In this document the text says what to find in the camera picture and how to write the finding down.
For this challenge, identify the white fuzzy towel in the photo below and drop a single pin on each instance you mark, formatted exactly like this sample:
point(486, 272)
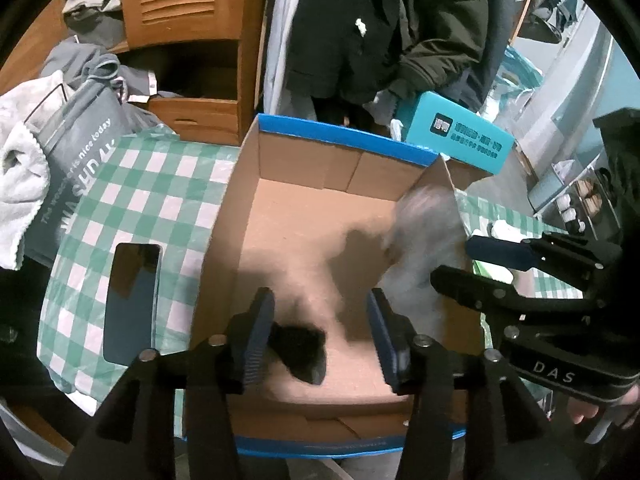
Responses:
point(25, 174)

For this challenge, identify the wooden louvered cabinet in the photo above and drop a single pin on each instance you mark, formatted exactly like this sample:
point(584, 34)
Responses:
point(204, 53)

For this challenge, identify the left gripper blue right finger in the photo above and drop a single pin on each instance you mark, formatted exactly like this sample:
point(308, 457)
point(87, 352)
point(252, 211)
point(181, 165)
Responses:
point(392, 335)

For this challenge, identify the hanging dark jackets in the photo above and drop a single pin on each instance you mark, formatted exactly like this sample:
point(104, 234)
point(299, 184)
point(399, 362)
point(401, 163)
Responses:
point(330, 59)

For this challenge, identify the blue clear plastic bags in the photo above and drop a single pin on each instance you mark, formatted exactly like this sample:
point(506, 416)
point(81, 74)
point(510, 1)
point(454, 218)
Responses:
point(516, 77)

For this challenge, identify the cardboard box with blue rim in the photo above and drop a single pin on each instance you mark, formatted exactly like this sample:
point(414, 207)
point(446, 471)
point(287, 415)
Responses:
point(304, 214)

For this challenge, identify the dark grey sock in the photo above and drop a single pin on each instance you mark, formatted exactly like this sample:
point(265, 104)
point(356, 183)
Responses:
point(302, 350)

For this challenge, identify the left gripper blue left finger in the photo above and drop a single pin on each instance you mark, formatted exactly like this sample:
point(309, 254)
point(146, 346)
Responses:
point(249, 332)

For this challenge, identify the teal box with text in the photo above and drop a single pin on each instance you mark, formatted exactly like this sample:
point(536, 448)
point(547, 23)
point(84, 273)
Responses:
point(440, 125)

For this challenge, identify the metal shoe rack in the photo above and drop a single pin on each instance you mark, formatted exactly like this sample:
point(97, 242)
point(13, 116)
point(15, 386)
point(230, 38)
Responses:
point(577, 198)

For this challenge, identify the black smartphone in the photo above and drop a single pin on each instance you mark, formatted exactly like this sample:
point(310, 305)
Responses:
point(129, 319)

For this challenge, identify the light green cloth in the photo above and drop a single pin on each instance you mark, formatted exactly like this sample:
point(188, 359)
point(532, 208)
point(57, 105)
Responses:
point(503, 231)

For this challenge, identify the large grey cloth garment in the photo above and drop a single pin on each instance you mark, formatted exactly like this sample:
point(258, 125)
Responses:
point(420, 249)

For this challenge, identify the grey printed tote bag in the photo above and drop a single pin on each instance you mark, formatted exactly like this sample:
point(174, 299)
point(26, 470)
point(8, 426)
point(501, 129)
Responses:
point(76, 139)

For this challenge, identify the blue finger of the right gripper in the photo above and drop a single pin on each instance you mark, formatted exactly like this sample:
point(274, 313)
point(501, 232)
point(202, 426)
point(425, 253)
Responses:
point(476, 292)
point(516, 256)

